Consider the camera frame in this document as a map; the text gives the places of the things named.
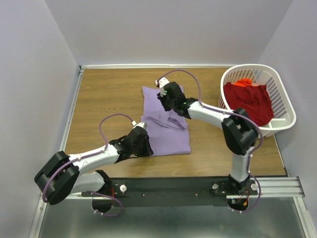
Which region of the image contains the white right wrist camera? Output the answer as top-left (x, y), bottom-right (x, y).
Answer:
top-left (155, 77), bottom-right (170, 97)

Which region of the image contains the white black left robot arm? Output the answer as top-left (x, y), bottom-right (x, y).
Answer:
top-left (34, 124), bottom-right (153, 205)

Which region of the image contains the dark red t-shirt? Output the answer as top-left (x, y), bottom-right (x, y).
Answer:
top-left (223, 82), bottom-right (274, 126)

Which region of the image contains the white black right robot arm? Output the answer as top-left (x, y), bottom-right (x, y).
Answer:
top-left (155, 78), bottom-right (259, 194)

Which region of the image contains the white plastic laundry basket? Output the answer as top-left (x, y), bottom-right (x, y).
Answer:
top-left (218, 64), bottom-right (296, 137)

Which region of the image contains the lavender t-shirt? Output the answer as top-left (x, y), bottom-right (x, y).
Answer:
top-left (141, 86), bottom-right (191, 157)

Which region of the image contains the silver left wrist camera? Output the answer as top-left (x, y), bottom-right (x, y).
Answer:
top-left (131, 120), bottom-right (148, 129)

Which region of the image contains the orange t-shirt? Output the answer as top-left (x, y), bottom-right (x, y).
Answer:
top-left (233, 78), bottom-right (258, 87)

